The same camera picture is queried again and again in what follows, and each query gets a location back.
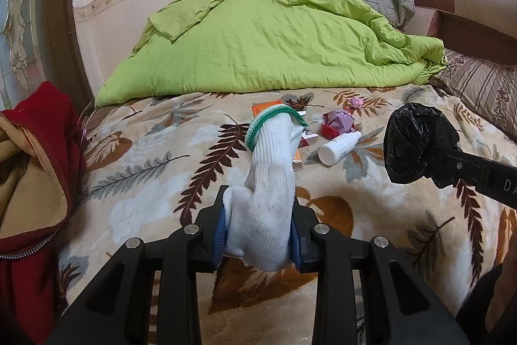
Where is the green quilt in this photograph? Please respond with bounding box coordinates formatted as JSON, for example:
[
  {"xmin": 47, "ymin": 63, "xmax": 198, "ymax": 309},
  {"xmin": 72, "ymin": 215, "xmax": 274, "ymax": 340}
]
[{"xmin": 95, "ymin": 0, "xmax": 448, "ymax": 108}]

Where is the red jacket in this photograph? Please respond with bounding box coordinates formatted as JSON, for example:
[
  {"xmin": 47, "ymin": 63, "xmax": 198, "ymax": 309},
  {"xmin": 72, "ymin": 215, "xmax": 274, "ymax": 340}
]
[{"xmin": 0, "ymin": 81, "xmax": 87, "ymax": 333}]

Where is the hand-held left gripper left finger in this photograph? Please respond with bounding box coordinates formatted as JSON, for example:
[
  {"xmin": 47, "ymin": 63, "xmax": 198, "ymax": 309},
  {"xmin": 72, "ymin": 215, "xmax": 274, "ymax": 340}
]
[{"xmin": 46, "ymin": 185, "xmax": 233, "ymax": 345}]

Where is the striped floral pillow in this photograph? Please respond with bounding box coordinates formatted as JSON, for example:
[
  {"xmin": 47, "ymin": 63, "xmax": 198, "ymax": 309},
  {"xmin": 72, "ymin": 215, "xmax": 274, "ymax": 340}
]
[{"xmin": 430, "ymin": 48, "xmax": 517, "ymax": 144}]

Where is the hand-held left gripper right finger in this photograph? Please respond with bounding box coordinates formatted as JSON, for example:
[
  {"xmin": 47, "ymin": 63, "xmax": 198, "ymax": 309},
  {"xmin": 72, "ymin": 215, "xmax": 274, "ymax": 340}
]
[{"xmin": 289, "ymin": 199, "xmax": 471, "ymax": 345}]

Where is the wooden door frame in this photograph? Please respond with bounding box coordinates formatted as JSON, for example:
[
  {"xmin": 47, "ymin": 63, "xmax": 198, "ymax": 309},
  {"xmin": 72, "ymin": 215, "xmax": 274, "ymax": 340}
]
[{"xmin": 40, "ymin": 0, "xmax": 95, "ymax": 111}]

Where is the leaf printed blanket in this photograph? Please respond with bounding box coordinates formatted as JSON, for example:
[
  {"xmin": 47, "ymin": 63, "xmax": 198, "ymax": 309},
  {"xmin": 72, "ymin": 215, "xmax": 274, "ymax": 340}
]
[{"xmin": 54, "ymin": 84, "xmax": 517, "ymax": 345}]

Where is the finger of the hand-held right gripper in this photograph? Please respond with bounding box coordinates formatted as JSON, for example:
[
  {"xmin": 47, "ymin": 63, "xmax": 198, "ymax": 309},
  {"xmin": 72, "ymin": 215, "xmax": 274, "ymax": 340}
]
[{"xmin": 426, "ymin": 145, "xmax": 491, "ymax": 190}]

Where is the orange box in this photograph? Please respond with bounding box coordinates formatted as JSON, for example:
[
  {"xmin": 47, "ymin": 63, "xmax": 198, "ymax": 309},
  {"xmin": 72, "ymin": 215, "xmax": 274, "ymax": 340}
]
[{"xmin": 251, "ymin": 101, "xmax": 303, "ymax": 172}]

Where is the purple plastic wrapper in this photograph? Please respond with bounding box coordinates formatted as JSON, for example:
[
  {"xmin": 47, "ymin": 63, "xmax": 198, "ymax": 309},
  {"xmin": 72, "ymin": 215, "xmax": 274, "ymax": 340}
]
[{"xmin": 323, "ymin": 108, "xmax": 356, "ymax": 135}]

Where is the patterned glass door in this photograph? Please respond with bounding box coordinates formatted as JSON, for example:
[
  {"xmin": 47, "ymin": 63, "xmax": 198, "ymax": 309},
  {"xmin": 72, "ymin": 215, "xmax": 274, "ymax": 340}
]
[{"xmin": 0, "ymin": 0, "xmax": 53, "ymax": 111}]

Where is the white glove with green cuff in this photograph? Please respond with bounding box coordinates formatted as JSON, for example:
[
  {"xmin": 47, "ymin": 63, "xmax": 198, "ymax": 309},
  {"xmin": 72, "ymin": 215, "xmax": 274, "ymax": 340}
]
[{"xmin": 223, "ymin": 106, "xmax": 310, "ymax": 273}]

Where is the white plastic bottle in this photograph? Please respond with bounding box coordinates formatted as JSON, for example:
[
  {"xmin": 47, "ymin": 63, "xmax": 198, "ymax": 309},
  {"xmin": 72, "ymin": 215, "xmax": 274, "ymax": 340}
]
[{"xmin": 318, "ymin": 130, "xmax": 362, "ymax": 167}]

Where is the black plastic bag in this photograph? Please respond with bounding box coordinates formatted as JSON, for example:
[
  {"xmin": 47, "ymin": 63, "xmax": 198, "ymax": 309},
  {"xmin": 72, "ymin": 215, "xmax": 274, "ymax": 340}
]
[{"xmin": 384, "ymin": 102, "xmax": 461, "ymax": 187}]

